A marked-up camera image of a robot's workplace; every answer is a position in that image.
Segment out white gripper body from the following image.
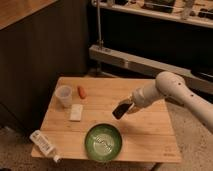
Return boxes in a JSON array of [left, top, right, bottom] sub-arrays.
[[132, 83, 164, 108]]

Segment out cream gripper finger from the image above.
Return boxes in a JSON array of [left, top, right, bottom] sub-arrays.
[[126, 106, 141, 114], [120, 97, 133, 104]]

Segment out black eraser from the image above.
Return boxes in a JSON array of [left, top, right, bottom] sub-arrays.
[[112, 103, 131, 119]]

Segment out white sponge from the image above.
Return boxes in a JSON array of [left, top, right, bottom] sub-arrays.
[[69, 104, 83, 121]]

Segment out green bowl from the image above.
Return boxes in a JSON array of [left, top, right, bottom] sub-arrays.
[[84, 123, 122, 163]]

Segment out orange carrot toy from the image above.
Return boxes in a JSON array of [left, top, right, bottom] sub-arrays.
[[77, 86, 86, 99]]

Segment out wooden folding table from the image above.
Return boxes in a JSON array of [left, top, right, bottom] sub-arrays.
[[41, 77, 181, 163]]

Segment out metal shelf rack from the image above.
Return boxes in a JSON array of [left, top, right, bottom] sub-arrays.
[[89, 0, 213, 94]]

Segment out clear plastic cup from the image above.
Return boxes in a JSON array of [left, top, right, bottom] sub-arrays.
[[55, 85, 72, 108]]

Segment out white plastic bottle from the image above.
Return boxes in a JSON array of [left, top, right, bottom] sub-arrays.
[[30, 130, 61, 163]]

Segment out dark wooden cabinet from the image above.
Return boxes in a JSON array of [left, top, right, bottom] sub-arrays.
[[0, 0, 89, 135]]

